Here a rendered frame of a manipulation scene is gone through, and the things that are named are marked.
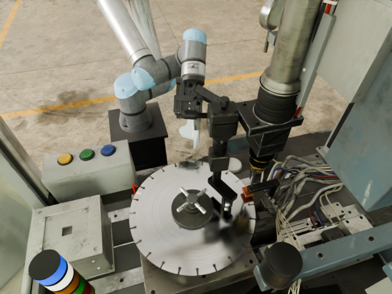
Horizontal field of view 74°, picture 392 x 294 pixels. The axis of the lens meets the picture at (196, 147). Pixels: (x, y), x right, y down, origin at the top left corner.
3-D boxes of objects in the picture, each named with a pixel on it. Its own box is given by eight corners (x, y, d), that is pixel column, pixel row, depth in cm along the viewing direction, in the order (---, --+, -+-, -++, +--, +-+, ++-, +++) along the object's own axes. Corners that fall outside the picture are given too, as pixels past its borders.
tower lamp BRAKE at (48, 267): (35, 290, 40) (25, 284, 38) (38, 260, 43) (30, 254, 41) (66, 280, 41) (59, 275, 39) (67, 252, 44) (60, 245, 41)
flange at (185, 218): (186, 184, 74) (186, 179, 72) (220, 203, 70) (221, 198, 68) (163, 214, 68) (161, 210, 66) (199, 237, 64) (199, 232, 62)
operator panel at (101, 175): (59, 205, 93) (40, 181, 82) (60, 181, 100) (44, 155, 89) (138, 186, 98) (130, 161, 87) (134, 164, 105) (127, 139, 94)
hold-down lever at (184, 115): (188, 138, 53) (187, 128, 51) (180, 118, 57) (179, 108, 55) (224, 130, 54) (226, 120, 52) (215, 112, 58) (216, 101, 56)
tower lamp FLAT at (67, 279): (44, 295, 42) (36, 290, 40) (46, 267, 45) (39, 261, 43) (73, 286, 43) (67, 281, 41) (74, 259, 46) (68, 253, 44)
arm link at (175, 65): (154, 65, 92) (164, 52, 82) (181, 56, 97) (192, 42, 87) (165, 86, 93) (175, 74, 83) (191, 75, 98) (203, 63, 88)
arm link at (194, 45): (200, 43, 88) (212, 30, 80) (199, 74, 87) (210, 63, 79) (178, 37, 85) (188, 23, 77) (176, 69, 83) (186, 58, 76)
